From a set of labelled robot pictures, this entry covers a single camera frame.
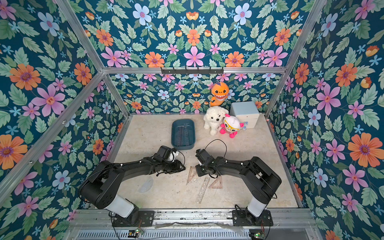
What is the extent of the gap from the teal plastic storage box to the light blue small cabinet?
31cm

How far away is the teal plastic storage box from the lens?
1.02 metres

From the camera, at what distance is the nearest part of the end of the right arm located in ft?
2.11
